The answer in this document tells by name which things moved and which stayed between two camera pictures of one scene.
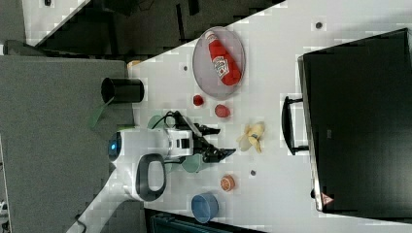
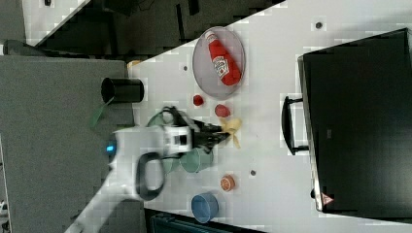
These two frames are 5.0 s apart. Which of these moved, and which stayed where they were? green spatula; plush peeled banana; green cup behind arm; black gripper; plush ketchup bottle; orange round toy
Moved: plush peeled banana; black gripper
Stayed: plush ketchup bottle; orange round toy; green cup behind arm; green spatula
